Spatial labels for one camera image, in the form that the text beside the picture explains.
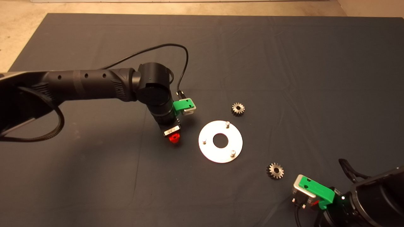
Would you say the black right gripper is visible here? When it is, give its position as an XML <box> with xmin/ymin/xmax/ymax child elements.
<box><xmin>312</xmin><ymin>189</ymin><xmax>357</xmax><ymax>227</ymax></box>

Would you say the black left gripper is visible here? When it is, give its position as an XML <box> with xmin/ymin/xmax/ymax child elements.
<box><xmin>148</xmin><ymin>99</ymin><xmax>182</xmax><ymax>144</ymax></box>

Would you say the small steel planetary gear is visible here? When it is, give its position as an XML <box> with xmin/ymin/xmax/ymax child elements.
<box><xmin>266</xmin><ymin>162</ymin><xmax>284</xmax><ymax>180</ymax></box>
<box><xmin>231</xmin><ymin>102</ymin><xmax>245</xmax><ymax>117</ymax></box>

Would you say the round metal carrier plate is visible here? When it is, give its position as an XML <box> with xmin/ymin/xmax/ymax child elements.
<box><xmin>198</xmin><ymin>120</ymin><xmax>243</xmax><ymax>164</ymax></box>

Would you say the dark grey table cloth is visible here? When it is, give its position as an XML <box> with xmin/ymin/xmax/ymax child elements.
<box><xmin>8</xmin><ymin>13</ymin><xmax>404</xmax><ymax>227</ymax></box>

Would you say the green right camera mount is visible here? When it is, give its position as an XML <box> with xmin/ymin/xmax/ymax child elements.
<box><xmin>298</xmin><ymin>177</ymin><xmax>335</xmax><ymax>210</ymax></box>

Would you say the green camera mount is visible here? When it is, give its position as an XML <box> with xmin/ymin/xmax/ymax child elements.
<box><xmin>298</xmin><ymin>177</ymin><xmax>335</xmax><ymax>210</ymax></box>
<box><xmin>174</xmin><ymin>98</ymin><xmax>194</xmax><ymax>111</ymax></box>

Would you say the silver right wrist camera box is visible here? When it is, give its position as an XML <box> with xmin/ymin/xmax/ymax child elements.
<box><xmin>292</xmin><ymin>174</ymin><xmax>318</xmax><ymax>209</ymax></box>

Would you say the green left camera mount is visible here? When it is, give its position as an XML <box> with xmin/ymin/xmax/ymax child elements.
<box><xmin>174</xmin><ymin>98</ymin><xmax>194</xmax><ymax>111</ymax></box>

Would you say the braided black right arm cable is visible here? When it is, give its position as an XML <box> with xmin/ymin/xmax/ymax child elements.
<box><xmin>338</xmin><ymin>159</ymin><xmax>370</xmax><ymax>183</ymax></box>

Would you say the braided black arm cable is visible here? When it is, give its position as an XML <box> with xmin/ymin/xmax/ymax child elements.
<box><xmin>0</xmin><ymin>87</ymin><xmax>65</xmax><ymax>142</ymax></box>
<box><xmin>338</xmin><ymin>159</ymin><xmax>370</xmax><ymax>183</ymax></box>

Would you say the braided black left arm cable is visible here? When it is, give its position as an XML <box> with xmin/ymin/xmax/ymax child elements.
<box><xmin>0</xmin><ymin>87</ymin><xmax>65</xmax><ymax>142</ymax></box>

